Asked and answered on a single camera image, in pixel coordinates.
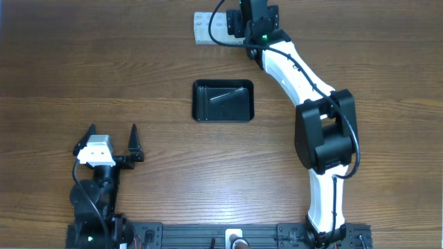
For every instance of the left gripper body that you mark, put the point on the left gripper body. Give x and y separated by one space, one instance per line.
124 162

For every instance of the black tray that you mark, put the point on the black tray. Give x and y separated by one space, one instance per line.
228 110

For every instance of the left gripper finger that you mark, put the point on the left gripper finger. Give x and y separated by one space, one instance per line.
84 140
135 145

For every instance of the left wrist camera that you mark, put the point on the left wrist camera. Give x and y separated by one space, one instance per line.
97 152

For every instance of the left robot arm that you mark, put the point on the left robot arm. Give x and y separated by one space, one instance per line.
90 197

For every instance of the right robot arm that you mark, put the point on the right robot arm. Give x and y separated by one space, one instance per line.
325 204

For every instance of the mounting rail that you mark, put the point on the mounting rail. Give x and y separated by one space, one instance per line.
200 235

